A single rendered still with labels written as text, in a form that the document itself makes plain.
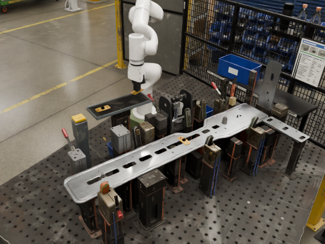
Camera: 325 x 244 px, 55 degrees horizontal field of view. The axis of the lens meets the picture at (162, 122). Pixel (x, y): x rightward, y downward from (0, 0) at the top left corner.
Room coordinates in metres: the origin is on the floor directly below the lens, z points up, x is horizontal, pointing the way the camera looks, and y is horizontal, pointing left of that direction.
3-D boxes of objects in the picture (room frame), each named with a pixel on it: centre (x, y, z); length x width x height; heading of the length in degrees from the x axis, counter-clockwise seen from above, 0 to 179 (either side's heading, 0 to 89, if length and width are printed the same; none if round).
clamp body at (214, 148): (1.37, -0.29, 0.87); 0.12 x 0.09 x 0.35; 38
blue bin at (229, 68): (2.33, -0.60, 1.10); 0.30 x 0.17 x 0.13; 45
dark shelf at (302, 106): (2.18, -0.72, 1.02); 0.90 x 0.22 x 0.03; 38
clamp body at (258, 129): (1.56, -0.58, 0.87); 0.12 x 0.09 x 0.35; 38
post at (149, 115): (1.58, 0.08, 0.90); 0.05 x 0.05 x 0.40; 38
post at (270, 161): (1.70, -0.74, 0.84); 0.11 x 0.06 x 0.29; 38
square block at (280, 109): (1.82, -0.79, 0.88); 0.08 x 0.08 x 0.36; 38
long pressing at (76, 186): (1.45, -0.12, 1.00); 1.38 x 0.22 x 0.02; 128
